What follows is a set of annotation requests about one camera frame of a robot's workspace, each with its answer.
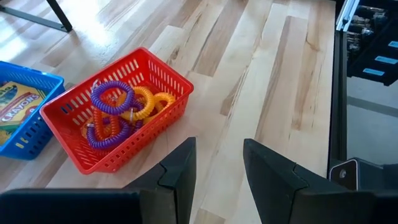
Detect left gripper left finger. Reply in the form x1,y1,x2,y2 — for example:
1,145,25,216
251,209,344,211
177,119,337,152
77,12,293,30
0,137,198,224

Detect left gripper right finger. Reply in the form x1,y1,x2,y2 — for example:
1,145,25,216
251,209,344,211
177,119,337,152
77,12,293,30
243,138,398,224

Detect orange coil wrist keychain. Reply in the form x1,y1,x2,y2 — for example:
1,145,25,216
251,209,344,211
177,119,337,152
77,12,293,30
92,98,121,141

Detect blue plastic basket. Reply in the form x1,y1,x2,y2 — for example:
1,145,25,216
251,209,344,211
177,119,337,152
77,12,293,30
0,60,66,161

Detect red plastic basket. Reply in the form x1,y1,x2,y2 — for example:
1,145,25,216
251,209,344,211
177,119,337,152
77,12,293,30
39,46,195,175

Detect black case blue labels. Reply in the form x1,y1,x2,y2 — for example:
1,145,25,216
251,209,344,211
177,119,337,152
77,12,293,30
345,0,398,87

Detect black perforated metal shelf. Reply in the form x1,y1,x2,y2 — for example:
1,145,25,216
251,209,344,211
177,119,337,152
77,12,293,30
0,0,73,33

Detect black camera box white trim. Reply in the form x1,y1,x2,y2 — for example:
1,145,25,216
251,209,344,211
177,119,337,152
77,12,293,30
328,157,398,192

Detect silver metal bracket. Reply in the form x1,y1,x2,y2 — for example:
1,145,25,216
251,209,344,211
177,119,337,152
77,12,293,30
335,0,361,32

